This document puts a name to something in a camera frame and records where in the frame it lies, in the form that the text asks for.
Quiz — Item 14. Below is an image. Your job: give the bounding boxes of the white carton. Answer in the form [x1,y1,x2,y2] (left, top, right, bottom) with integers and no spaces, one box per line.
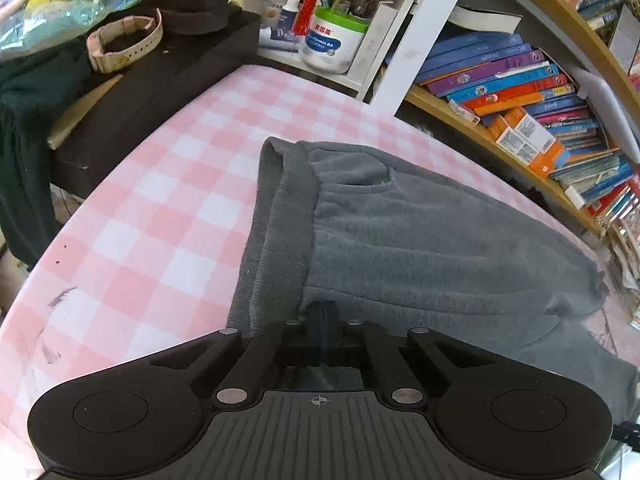
[347,1,399,84]

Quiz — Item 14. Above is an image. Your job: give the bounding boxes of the wooden bookshelf with white frame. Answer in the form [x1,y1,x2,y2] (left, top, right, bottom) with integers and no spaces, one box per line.
[250,0,640,253]

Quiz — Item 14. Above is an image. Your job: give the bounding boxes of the row of slim books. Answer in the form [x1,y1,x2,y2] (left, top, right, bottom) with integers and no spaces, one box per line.
[575,0,640,32]

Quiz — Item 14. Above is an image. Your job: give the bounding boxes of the small white spray bottle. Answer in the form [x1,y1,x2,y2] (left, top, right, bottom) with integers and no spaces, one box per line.
[277,0,306,34]

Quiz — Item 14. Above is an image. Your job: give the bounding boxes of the pink wristwatch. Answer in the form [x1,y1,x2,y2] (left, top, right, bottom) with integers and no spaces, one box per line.
[86,8,164,74]

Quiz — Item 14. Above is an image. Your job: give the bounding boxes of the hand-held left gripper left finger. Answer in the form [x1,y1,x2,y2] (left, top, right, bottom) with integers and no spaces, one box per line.
[150,302,325,406]

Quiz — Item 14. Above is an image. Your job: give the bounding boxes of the white canister with green lid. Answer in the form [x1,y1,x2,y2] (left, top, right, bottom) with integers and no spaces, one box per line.
[299,6,371,75]

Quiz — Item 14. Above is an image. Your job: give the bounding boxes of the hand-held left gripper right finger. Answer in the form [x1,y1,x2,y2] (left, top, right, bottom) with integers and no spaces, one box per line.
[326,302,496,406]

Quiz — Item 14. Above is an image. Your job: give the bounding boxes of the black box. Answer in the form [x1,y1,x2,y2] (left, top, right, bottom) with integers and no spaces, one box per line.
[47,7,264,199]

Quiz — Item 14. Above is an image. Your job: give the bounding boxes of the pink checked cartoon mat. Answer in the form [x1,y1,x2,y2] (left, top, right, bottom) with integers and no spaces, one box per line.
[0,63,640,480]

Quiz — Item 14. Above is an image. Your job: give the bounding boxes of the row of colourful books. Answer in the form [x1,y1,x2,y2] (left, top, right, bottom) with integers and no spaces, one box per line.
[414,32,640,222]

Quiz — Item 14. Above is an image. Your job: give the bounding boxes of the grey fleece pants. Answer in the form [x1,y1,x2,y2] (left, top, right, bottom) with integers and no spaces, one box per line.
[227,136,640,431]

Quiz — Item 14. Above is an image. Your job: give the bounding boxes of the dark green cloth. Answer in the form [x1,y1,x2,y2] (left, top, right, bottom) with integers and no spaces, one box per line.
[0,44,92,272]

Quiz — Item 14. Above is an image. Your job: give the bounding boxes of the thick white paperback book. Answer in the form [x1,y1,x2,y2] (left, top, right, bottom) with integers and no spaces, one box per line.
[446,4,524,37]

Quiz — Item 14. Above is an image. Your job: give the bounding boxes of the small red white box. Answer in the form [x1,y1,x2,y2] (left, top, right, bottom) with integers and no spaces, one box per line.
[448,100,482,126]

